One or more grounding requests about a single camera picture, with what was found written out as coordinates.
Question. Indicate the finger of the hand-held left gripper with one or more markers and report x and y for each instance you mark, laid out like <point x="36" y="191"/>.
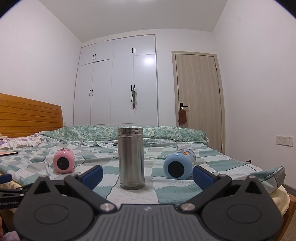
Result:
<point x="16" y="190"/>
<point x="5" y="179"/>

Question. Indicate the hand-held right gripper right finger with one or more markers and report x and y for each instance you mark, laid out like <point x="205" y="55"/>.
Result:
<point x="201" y="177"/>

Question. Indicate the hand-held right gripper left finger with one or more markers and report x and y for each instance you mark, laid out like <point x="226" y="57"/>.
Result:
<point x="92" y="176"/>

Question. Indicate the blue cup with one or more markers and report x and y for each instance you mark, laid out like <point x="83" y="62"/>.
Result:
<point x="178" y="165"/>

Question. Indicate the pink cup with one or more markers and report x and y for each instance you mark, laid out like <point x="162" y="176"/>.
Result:
<point x="63" y="161"/>

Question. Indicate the green checked bedsheet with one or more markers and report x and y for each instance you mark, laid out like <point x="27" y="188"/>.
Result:
<point x="97" y="157"/>

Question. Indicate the purple floral pillow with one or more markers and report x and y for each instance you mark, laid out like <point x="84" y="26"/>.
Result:
<point x="20" y="141"/>

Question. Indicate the stainless steel thermos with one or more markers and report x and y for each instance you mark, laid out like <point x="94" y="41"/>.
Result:
<point x="131" y="160"/>

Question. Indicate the green floral pillow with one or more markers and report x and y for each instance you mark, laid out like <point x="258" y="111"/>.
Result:
<point x="175" y="134"/>
<point x="81" y="134"/>

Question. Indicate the brown hanging plush toy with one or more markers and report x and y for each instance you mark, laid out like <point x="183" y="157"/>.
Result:
<point x="182" y="117"/>

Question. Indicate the wooden headboard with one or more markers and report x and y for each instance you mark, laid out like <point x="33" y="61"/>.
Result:
<point x="30" y="115"/>

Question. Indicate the beige wooden door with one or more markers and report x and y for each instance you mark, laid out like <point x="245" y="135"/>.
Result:
<point x="198" y="97"/>

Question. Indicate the yellow mattress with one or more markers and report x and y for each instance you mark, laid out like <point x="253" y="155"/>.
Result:
<point x="281" y="199"/>

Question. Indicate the white wardrobe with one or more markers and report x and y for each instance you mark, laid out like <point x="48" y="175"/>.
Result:
<point x="115" y="88"/>

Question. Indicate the white wall socket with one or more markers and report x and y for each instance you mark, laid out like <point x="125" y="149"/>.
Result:
<point x="285" y="141"/>

